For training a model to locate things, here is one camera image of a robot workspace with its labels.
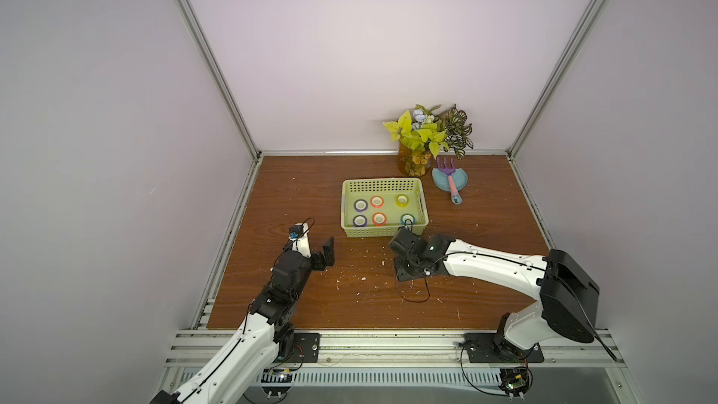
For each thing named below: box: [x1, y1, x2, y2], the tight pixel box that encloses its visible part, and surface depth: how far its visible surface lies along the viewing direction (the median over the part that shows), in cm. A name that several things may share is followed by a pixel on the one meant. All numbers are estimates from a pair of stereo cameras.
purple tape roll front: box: [352, 214, 368, 228], surface depth 100 cm
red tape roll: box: [372, 212, 388, 227], surface depth 100 cm
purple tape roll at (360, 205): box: [353, 198, 369, 213], surface depth 105 cm
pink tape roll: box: [370, 195, 385, 209], surface depth 105 cm
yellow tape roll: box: [395, 193, 410, 208], surface depth 105 cm
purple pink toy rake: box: [437, 157, 464, 205], surface depth 108 cm
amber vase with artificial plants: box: [383, 103, 474, 177], surface depth 98 cm
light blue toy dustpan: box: [431, 167, 469, 192], surface depth 113 cm
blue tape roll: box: [400, 213, 416, 226], surface depth 100 cm
